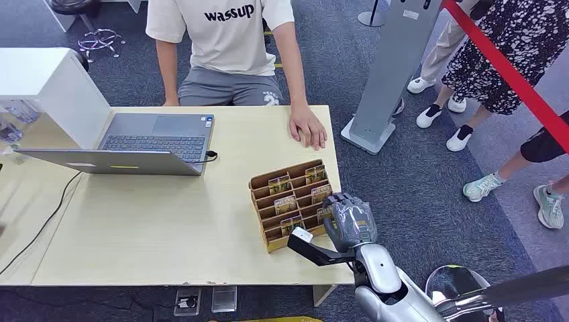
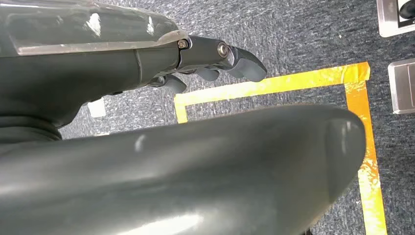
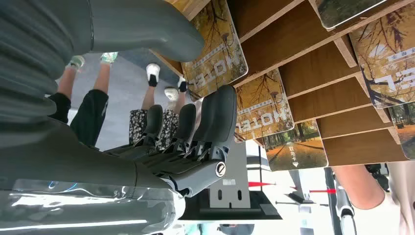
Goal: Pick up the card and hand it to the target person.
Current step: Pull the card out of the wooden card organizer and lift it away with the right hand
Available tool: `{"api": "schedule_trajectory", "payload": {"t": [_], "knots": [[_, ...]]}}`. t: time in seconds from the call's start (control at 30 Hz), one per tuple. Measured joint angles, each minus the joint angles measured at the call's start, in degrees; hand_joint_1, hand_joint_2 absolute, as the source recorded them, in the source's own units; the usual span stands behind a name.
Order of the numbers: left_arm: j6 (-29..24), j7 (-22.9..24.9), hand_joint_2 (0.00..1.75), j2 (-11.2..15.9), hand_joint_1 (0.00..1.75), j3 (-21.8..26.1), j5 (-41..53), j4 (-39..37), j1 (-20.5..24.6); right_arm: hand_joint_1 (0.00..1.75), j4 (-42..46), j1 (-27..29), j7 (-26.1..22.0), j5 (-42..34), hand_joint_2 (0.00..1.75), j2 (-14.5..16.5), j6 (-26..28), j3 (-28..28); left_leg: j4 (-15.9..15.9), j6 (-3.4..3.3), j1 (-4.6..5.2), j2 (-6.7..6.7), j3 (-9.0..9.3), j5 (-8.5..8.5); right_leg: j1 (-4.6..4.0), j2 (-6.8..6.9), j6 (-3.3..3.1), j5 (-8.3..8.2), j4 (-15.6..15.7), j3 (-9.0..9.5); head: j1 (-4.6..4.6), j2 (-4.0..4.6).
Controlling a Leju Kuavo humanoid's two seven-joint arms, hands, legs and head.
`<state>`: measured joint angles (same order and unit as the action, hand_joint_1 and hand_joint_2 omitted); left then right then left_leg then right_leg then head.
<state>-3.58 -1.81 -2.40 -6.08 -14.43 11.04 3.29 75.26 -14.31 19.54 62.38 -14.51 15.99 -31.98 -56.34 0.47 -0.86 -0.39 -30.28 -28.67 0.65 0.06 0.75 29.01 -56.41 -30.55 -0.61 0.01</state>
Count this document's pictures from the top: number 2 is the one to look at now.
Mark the small white floor tag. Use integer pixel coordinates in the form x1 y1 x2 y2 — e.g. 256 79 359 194
87 97 107 118

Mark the ribbed grey left arm sleeve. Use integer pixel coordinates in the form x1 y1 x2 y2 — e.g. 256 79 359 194
0 115 63 144

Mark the yellow floor tape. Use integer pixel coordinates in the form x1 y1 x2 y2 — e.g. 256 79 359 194
173 61 389 235

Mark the closed steel floor socket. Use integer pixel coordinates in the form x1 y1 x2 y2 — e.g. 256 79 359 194
388 58 415 115

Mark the steel floor socket with plug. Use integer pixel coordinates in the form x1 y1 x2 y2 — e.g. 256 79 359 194
376 0 415 38

